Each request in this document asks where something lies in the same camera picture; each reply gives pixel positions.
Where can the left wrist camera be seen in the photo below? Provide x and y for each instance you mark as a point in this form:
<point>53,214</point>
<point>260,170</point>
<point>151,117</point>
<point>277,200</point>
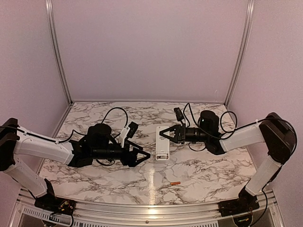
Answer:
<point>132,129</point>

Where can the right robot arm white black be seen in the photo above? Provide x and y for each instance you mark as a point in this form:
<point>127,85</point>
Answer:
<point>278,135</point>

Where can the aluminium frame post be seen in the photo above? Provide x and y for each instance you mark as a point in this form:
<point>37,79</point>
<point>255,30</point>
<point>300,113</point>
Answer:
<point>241,52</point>
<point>56,49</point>

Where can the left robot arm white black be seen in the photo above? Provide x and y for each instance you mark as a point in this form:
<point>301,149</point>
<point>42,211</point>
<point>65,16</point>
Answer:
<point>96,144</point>

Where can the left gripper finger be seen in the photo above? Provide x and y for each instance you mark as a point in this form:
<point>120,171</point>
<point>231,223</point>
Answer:
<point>140,160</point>
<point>137,149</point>

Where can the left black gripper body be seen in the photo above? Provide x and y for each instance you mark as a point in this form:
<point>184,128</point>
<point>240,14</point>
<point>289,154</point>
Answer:
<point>125,159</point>

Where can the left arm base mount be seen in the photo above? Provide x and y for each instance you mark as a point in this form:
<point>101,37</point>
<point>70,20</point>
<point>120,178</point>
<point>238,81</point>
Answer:
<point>53,203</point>

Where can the left aluminium frame post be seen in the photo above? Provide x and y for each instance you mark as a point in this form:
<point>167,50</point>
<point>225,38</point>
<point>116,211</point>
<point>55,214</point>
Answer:
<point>56,49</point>

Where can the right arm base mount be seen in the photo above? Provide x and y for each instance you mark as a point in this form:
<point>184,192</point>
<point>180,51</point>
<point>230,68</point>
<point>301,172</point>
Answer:
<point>244,203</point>

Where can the white remote control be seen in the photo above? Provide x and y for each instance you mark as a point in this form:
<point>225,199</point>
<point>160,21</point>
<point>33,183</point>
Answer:
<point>162,146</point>

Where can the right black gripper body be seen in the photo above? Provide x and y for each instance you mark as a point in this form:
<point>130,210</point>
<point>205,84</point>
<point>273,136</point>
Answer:
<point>182,136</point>

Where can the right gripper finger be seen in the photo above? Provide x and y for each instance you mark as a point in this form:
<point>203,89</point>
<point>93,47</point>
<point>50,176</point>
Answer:
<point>168,130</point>
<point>174,139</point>

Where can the gold AAA battery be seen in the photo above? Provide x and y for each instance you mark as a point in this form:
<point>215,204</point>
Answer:
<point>162,157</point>

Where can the right aluminium frame post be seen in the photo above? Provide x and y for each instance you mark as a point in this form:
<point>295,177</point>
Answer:
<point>241,52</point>

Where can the front aluminium frame rail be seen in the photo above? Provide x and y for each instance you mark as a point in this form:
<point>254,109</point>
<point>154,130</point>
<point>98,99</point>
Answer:
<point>97,214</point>

